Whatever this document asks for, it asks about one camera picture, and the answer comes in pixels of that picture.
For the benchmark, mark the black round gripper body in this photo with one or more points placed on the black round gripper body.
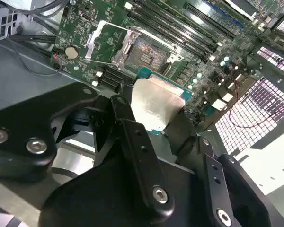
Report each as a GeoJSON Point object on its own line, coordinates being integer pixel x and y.
{"type": "Point", "coordinates": [104, 201]}

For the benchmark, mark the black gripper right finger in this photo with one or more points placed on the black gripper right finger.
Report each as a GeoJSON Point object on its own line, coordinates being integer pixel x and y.
{"type": "Point", "coordinates": [241, 194]}

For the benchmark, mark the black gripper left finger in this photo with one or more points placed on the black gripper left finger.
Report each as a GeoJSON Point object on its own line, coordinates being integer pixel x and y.
{"type": "Point", "coordinates": [26, 118]}

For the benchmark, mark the metal socket cover frame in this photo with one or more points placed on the metal socket cover frame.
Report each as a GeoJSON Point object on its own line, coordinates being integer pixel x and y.
{"type": "Point", "coordinates": [94, 37]}

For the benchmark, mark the silver CPU with green edge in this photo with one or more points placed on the silver CPU with green edge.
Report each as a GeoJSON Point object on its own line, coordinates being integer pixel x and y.
{"type": "Point", "coordinates": [153, 104]}

